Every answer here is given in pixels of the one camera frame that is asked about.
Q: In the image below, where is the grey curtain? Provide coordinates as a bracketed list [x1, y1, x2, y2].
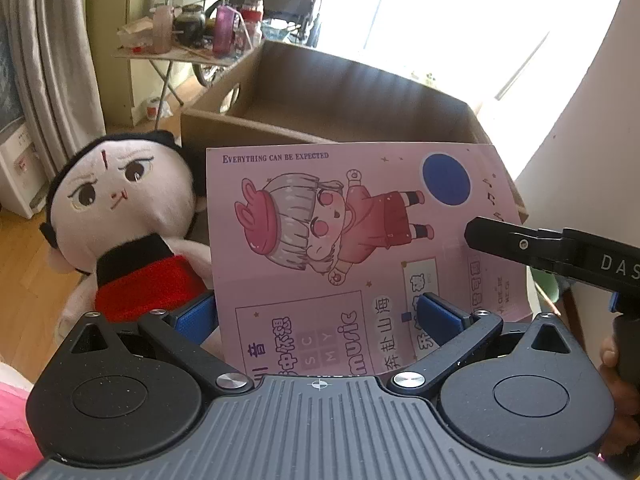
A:
[0, 0, 107, 172]

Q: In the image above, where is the peach plastic bottle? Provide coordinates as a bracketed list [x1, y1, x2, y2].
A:
[152, 5, 174, 55]

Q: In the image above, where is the pale green cabinet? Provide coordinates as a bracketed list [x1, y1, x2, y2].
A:
[85, 0, 211, 128]

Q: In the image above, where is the dark glass teapot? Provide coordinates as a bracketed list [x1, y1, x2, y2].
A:
[172, 4, 207, 47]

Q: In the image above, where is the folding table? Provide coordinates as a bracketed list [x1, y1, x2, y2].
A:
[112, 35, 251, 131]

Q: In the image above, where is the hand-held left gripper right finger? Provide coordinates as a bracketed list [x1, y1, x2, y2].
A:
[387, 292, 572, 394]

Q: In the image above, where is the pink cartoon booklet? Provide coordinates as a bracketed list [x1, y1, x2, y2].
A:
[206, 143, 535, 376]

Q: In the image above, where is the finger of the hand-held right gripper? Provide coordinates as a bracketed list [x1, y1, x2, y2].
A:
[464, 216, 640, 292]

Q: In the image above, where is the magenta plastic bottle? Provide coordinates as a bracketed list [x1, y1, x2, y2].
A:
[212, 5, 240, 57]

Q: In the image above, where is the plush doll with red top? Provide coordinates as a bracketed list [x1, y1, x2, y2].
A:
[39, 130, 217, 323]

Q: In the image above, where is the brown cardboard box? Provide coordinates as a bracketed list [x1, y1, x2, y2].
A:
[180, 40, 530, 248]

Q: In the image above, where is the green plastic cup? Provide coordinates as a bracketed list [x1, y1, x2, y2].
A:
[530, 265, 567, 307]

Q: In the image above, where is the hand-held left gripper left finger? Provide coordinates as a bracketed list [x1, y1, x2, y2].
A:
[67, 291, 254, 394]

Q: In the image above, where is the clear glass jar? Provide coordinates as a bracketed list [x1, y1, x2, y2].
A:
[235, 20, 262, 51]

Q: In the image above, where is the person's right hand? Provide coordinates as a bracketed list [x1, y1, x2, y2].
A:
[599, 335, 622, 386]

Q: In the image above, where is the white floor appliance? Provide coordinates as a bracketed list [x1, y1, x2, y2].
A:
[0, 127, 52, 219]

